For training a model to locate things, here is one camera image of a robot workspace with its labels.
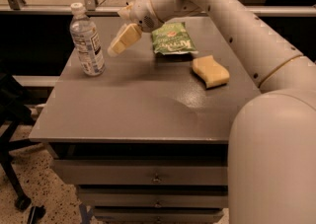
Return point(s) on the yellow sponge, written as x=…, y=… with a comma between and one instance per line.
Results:
x=210, y=71

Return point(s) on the top grey drawer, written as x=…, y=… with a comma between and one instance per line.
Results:
x=140, y=172

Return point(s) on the grey drawer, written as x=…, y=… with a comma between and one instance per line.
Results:
x=140, y=172
x=159, y=197
x=158, y=215

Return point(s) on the green chip bag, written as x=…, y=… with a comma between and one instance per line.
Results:
x=173, y=38

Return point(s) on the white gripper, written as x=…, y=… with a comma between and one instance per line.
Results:
x=142, y=13

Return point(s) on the black office chair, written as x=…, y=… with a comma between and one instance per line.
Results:
x=13, y=97

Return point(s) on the clear plastic water bottle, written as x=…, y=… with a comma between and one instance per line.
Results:
x=86, y=40

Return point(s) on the grey drawer cabinet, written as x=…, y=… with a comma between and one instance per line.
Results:
x=145, y=106

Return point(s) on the middle grey drawer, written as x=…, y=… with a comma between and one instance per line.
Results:
x=159, y=197

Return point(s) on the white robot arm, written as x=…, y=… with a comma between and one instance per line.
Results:
x=272, y=143

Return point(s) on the bottom grey drawer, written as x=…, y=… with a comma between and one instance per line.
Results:
x=158, y=215

